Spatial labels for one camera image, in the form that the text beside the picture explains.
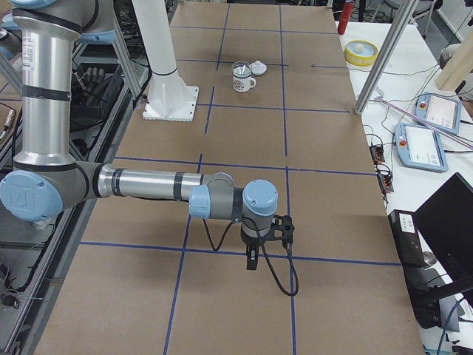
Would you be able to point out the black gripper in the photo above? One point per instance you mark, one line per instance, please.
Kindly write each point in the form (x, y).
(252, 244)

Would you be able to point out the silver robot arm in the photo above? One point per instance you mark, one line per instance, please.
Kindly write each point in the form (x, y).
(47, 180)

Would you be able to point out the orange black connector module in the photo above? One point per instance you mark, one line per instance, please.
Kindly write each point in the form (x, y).
(377, 154)

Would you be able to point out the white enamel mug blue rim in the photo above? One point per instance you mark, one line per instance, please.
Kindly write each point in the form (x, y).
(242, 81)

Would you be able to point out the black computer box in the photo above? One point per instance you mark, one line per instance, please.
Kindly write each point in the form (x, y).
(432, 299)

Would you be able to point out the white ceramic lid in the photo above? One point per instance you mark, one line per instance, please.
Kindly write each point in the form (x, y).
(258, 68)

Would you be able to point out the black monitor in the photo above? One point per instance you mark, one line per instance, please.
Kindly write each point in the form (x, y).
(445, 222)

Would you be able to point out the near teach pendant tablet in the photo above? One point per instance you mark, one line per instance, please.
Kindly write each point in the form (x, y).
(419, 147)

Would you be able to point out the teach pendant tablet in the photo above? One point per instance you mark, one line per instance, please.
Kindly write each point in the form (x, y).
(442, 112)
(419, 147)

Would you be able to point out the yellow tape roll with plate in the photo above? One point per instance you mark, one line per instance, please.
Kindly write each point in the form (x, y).
(360, 53)

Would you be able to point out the far teach pendant tablet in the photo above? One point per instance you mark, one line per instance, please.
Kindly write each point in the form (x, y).
(442, 112)

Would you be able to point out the red cylinder bottle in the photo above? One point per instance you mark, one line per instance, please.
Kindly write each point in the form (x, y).
(345, 16)

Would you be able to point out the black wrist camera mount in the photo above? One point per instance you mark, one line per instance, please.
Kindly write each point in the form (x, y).
(281, 229)

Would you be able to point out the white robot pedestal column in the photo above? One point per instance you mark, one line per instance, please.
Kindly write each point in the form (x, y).
(168, 98)

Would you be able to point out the aluminium frame post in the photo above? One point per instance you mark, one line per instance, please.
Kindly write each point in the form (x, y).
(387, 48)

